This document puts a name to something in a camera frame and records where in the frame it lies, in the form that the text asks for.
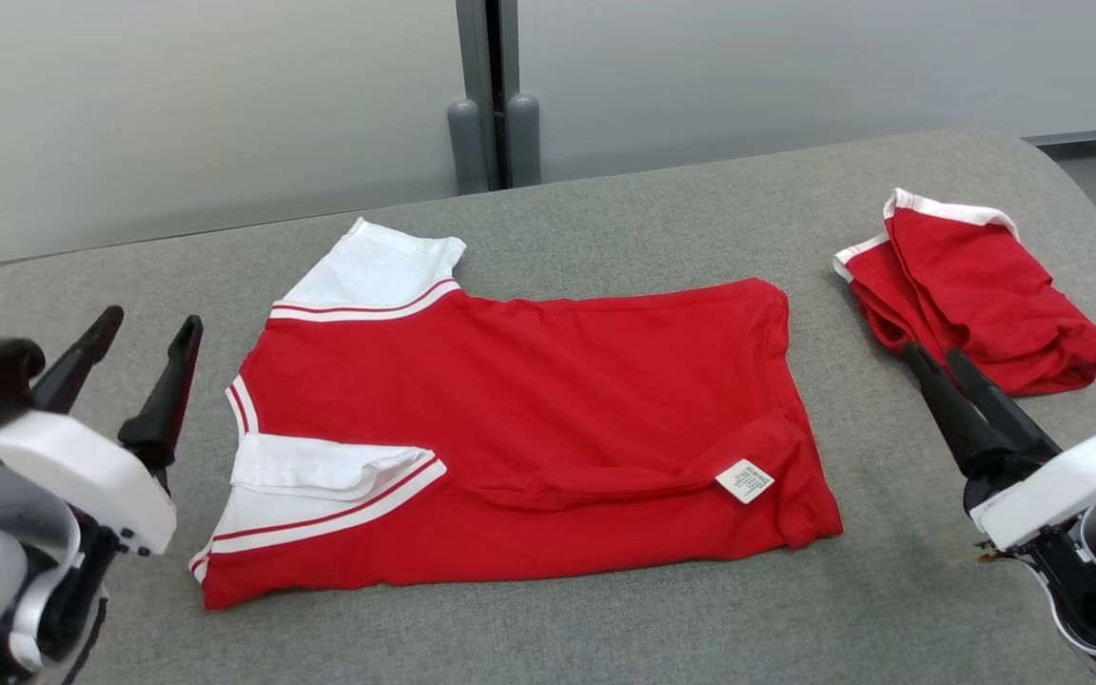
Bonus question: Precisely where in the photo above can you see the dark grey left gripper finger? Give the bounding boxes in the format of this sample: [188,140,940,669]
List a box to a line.
[118,315,205,472]
[31,304,126,415]

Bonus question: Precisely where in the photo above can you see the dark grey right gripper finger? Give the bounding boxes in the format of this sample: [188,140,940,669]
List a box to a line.
[900,341,1015,481]
[946,348,1063,460]

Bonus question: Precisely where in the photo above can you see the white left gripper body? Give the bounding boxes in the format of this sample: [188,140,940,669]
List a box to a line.
[0,411,178,558]

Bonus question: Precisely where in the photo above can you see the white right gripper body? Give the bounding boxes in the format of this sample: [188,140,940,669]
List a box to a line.
[965,425,1096,553]

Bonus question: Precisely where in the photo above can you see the red and white t-shirt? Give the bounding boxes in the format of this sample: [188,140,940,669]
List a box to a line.
[188,217,844,610]

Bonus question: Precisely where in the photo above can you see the red shorts with white trim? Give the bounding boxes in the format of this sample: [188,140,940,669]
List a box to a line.
[832,187,1096,398]

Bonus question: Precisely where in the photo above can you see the grey partition post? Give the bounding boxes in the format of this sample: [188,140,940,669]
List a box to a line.
[446,0,541,194]

